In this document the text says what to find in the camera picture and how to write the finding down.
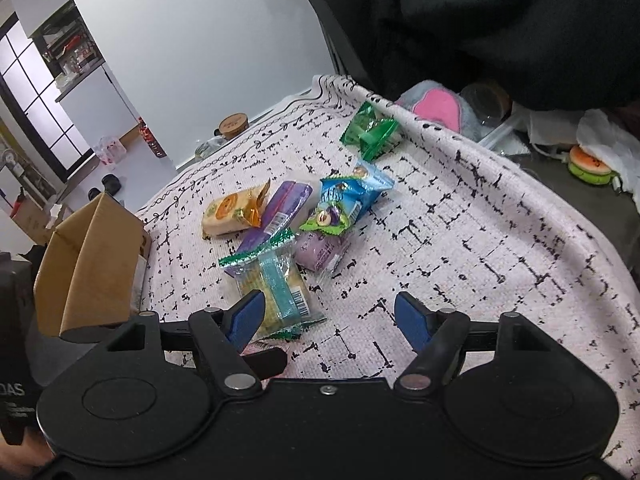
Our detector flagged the long purple snack packet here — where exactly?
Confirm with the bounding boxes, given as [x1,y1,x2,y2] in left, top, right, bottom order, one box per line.
[224,180,314,277]

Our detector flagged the brown cardboard box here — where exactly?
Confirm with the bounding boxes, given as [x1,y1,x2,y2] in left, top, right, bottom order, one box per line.
[32,192,152,343]

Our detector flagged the clear plastic bin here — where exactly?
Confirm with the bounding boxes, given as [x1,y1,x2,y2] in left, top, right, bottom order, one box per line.
[92,135,127,167]

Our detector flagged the small desk fan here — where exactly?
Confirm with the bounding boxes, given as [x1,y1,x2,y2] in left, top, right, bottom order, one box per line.
[0,147,26,177]

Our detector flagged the black clothing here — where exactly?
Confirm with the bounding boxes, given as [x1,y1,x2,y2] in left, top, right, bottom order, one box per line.
[367,0,640,113]

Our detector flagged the yellow orange snack packet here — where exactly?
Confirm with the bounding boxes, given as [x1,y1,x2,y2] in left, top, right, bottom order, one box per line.
[202,183,272,239]

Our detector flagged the pink grey plush toy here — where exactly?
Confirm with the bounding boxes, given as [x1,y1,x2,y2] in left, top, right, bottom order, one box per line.
[395,80,477,134]

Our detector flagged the glass jar with cork lid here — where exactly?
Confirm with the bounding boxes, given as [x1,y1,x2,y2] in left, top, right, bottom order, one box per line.
[215,114,251,141]

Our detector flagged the white plastic bag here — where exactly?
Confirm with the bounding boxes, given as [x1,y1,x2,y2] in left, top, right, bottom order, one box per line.
[575,108,640,182]

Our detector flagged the white charger with cable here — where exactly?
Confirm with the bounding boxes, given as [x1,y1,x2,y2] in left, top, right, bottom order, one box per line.
[531,141,572,162]

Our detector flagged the blue snack packet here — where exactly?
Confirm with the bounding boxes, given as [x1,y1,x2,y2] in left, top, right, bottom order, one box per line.
[299,160,396,237]

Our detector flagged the burger shaped toy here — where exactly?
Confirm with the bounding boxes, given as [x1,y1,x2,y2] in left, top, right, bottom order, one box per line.
[567,144,619,187]

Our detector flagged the cardboard box on floor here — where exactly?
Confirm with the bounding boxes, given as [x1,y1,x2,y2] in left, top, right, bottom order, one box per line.
[10,200,57,247]

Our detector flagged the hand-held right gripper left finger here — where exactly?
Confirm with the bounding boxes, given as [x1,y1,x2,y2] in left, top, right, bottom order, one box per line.
[102,289,267,394]

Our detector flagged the small clear glass jar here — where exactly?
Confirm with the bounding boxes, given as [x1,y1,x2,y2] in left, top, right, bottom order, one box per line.
[194,136,226,162]

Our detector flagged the green snack packet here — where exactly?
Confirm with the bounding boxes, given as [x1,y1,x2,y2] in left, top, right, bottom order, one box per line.
[341,101,404,162]

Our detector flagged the clear cracker packet green ends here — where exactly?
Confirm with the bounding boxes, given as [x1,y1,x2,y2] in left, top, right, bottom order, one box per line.
[218,226,329,344]

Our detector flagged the kitchen shelf with jars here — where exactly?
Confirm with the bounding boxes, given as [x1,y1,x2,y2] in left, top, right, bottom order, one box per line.
[30,7,107,103]

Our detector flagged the red fire extinguisher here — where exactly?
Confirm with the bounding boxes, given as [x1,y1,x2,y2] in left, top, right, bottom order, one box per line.
[137,117,166,159]

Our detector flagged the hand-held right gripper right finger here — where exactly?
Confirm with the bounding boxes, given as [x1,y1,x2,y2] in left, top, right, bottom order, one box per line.
[394,290,557,393]

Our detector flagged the wide clear glass jar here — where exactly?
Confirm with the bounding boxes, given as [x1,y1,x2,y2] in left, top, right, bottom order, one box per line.
[459,82,514,127]

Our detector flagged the pale lilac snack packet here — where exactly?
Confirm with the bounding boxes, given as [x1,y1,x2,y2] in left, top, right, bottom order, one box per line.
[292,231,352,274]

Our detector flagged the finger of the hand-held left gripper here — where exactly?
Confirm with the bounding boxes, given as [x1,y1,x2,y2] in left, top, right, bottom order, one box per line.
[242,347,289,380]

